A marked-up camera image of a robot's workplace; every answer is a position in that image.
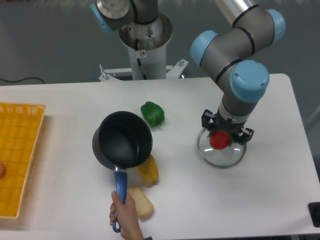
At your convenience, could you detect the person's hand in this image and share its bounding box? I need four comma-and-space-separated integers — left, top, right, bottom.
109, 191, 145, 240

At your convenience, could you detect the yellow woven basket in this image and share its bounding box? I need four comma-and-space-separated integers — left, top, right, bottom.
0, 102, 46, 219

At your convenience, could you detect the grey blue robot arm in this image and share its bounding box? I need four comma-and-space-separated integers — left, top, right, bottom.
190, 0, 286, 150

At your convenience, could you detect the yellow bell pepper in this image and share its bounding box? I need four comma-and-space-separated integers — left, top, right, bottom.
135, 154, 159, 185

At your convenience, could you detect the glass pot lid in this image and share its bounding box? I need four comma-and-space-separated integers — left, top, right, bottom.
197, 128, 247, 169

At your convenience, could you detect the red bell pepper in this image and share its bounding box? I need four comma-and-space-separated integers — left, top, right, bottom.
209, 130, 231, 150

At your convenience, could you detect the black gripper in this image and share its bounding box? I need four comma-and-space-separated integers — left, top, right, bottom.
201, 109, 254, 146

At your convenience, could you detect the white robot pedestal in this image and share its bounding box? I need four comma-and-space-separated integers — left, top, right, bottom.
98, 13, 189, 82

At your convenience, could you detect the green bell pepper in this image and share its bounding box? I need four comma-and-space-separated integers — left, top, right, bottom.
140, 101, 165, 127

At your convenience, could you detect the orange object in basket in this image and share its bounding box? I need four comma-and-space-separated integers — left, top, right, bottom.
0, 161, 6, 178

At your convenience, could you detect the black pot blue handle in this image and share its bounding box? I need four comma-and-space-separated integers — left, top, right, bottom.
91, 110, 154, 234

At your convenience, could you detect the beige bread loaf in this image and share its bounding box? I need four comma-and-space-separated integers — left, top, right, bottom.
127, 186, 154, 220

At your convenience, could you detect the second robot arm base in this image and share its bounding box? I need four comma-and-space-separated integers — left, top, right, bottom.
90, 0, 159, 34

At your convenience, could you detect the black device at table edge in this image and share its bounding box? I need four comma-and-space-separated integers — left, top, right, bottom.
308, 202, 320, 228

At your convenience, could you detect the black cable on floor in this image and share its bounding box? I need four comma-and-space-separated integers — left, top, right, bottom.
0, 77, 46, 84

